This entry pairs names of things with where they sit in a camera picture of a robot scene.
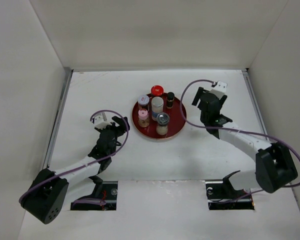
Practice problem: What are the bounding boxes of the round red lacquer tray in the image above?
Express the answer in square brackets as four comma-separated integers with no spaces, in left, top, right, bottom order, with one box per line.
[131,92,187,139]

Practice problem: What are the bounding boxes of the purple cable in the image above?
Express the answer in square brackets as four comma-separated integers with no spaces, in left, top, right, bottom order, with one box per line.
[18,109,130,211]
[179,78,300,203]

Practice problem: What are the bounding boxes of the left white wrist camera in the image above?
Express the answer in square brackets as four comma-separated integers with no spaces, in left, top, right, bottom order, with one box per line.
[90,112,111,129]

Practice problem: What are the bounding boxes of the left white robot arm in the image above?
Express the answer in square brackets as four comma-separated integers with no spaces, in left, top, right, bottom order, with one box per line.
[18,115,130,225]

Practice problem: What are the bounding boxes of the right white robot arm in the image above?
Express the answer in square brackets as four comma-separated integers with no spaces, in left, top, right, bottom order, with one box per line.
[192,87,298,194]

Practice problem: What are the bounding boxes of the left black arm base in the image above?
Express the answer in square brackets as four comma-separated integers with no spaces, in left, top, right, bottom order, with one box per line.
[70,175,118,211]

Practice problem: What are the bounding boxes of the red lid sauce jar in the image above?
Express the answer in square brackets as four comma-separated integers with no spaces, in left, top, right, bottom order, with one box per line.
[150,85,164,97]

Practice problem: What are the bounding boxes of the purple label spice jar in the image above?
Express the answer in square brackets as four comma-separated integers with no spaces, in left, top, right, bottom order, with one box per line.
[137,94,150,111]

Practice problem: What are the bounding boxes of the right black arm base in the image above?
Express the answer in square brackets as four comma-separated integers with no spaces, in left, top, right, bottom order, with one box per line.
[205,170,255,211]

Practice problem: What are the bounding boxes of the silver lid white shaker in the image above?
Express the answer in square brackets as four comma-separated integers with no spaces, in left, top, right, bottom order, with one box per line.
[151,96,164,121]

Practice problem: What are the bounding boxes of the small black spice bottle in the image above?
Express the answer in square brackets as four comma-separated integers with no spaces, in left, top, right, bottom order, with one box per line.
[166,92,175,109]

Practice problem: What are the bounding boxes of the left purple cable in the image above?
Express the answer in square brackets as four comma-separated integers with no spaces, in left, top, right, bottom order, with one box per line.
[18,109,130,211]

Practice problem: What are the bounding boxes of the pink lid spice jar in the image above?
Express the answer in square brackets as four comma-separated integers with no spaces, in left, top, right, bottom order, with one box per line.
[138,108,150,128]

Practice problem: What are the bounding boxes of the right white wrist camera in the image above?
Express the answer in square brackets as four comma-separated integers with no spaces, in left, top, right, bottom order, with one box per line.
[210,81,228,99]

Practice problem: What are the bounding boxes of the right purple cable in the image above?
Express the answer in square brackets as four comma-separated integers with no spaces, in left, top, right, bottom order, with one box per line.
[179,78,300,203]

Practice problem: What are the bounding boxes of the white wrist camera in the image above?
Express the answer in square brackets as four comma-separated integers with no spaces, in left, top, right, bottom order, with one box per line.
[210,81,228,99]
[90,112,111,129]

